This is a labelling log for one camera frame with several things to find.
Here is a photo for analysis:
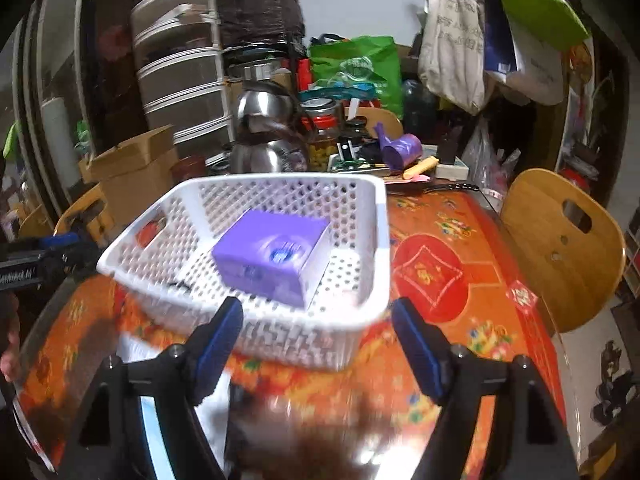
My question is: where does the stainless steel kettle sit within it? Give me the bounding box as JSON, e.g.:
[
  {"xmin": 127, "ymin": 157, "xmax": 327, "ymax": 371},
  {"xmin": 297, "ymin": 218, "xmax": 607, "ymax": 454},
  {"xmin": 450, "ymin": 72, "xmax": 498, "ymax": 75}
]
[{"xmin": 229, "ymin": 84, "xmax": 312, "ymax": 175}]

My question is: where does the dark green jar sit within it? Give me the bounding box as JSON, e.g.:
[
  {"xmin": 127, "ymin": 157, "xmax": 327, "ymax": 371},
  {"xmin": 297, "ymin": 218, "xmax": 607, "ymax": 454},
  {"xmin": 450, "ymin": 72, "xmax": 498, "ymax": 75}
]
[{"xmin": 402, "ymin": 80, "xmax": 440, "ymax": 136}]

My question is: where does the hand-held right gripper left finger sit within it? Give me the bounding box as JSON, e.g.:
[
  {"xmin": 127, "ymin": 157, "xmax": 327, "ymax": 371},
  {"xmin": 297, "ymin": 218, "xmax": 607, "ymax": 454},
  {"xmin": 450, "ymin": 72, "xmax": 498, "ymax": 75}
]
[{"xmin": 60, "ymin": 296, "xmax": 245, "ymax": 480}]

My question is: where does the green shopping bag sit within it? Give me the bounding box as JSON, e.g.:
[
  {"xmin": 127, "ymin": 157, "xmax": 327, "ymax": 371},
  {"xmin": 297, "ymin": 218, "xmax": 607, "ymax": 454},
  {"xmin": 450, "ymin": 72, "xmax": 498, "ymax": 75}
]
[{"xmin": 307, "ymin": 35, "xmax": 403, "ymax": 116}]

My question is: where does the crumpled transparent bag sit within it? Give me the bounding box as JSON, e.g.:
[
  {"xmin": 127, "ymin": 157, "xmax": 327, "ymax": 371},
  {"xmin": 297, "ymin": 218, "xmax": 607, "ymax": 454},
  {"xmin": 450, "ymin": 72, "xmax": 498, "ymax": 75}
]
[{"xmin": 462, "ymin": 115, "xmax": 521, "ymax": 196}]

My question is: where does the glass jar with red lid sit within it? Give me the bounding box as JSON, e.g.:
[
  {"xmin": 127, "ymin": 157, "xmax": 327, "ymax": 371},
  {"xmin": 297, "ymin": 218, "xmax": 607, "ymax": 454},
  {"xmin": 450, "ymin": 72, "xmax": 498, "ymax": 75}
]
[{"xmin": 300, "ymin": 99, "xmax": 341, "ymax": 171}]

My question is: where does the beige canvas tote bag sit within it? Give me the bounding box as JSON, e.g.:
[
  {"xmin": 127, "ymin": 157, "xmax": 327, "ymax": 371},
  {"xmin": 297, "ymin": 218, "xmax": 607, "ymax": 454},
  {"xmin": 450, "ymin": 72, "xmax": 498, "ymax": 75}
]
[{"xmin": 417, "ymin": 0, "xmax": 487, "ymax": 115}]

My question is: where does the small white box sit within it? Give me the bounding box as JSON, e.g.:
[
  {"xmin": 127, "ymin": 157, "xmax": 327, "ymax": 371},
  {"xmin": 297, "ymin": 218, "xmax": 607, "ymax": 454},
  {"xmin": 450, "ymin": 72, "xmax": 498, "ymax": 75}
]
[{"xmin": 435, "ymin": 157, "xmax": 471, "ymax": 181}]

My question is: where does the person's left hand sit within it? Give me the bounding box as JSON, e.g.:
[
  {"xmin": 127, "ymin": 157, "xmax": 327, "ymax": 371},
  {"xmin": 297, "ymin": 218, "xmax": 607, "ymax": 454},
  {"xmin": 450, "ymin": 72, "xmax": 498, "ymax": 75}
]
[{"xmin": 0, "ymin": 292, "xmax": 22, "ymax": 383}]

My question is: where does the dark woven storage box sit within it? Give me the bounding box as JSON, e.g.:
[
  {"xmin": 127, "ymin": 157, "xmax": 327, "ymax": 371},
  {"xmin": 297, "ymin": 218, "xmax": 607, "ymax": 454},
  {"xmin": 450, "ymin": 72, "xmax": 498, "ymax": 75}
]
[{"xmin": 216, "ymin": 0, "xmax": 307, "ymax": 51}]

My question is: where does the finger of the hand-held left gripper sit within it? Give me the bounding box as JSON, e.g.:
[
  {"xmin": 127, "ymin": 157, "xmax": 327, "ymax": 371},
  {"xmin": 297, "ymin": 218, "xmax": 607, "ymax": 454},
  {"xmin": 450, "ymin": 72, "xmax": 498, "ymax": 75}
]
[{"xmin": 37, "ymin": 232, "xmax": 103, "ymax": 273}]

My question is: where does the black capped bottle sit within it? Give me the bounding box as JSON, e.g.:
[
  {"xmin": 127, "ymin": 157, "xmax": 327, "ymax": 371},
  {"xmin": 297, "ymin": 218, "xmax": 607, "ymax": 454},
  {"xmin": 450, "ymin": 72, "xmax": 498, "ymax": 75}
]
[{"xmin": 340, "ymin": 117, "xmax": 371, "ymax": 161}]

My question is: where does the purple plastic scoop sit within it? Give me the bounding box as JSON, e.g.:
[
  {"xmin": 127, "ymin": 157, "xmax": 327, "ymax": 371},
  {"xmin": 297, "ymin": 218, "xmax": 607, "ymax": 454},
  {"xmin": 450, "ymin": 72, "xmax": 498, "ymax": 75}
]
[{"xmin": 374, "ymin": 122, "xmax": 426, "ymax": 173}]

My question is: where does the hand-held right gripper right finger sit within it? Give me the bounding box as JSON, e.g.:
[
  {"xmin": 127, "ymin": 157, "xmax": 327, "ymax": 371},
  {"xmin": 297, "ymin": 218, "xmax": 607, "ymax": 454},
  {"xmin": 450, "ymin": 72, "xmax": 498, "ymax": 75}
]
[{"xmin": 391, "ymin": 297, "xmax": 581, "ymax": 480}]

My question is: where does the brown ceramic mug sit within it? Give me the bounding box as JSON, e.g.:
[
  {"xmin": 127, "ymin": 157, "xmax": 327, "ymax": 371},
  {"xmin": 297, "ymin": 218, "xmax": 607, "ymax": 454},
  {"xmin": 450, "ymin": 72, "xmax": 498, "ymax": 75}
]
[{"xmin": 172, "ymin": 156, "xmax": 208, "ymax": 183}]

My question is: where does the open cardboard box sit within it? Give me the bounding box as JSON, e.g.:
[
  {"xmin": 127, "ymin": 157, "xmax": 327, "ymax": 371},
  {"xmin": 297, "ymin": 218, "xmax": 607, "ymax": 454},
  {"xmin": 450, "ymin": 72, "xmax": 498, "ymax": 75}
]
[{"xmin": 79, "ymin": 125, "xmax": 181, "ymax": 226}]

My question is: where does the wooden chair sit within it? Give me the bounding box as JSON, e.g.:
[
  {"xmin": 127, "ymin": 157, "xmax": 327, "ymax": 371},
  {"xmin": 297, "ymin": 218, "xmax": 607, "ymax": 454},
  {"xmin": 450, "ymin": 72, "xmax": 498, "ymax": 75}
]
[
  {"xmin": 54, "ymin": 185, "xmax": 116, "ymax": 248},
  {"xmin": 500, "ymin": 167, "xmax": 627, "ymax": 335}
]

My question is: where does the plastic drawer unit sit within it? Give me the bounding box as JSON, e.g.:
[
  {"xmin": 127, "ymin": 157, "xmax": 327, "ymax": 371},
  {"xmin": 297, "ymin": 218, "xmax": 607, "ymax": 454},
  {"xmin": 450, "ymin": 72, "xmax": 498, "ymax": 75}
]
[{"xmin": 131, "ymin": 0, "xmax": 236, "ymax": 161}]

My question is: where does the purple tissue box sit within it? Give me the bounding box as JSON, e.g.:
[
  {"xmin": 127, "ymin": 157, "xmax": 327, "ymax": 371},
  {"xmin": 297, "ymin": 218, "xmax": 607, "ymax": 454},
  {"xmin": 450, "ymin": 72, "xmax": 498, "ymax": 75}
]
[{"xmin": 211, "ymin": 209, "xmax": 332, "ymax": 310}]

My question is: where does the white and blue bag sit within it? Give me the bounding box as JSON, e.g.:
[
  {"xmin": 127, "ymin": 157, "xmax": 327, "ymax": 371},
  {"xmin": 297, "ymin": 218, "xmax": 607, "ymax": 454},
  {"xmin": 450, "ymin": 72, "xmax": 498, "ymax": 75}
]
[{"xmin": 482, "ymin": 0, "xmax": 566, "ymax": 106}]

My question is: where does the white perforated plastic basket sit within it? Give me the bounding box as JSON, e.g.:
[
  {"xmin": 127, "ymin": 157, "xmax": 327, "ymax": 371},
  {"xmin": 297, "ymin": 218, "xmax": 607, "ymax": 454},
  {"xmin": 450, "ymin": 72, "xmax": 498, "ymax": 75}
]
[{"xmin": 96, "ymin": 172, "xmax": 392, "ymax": 373}]

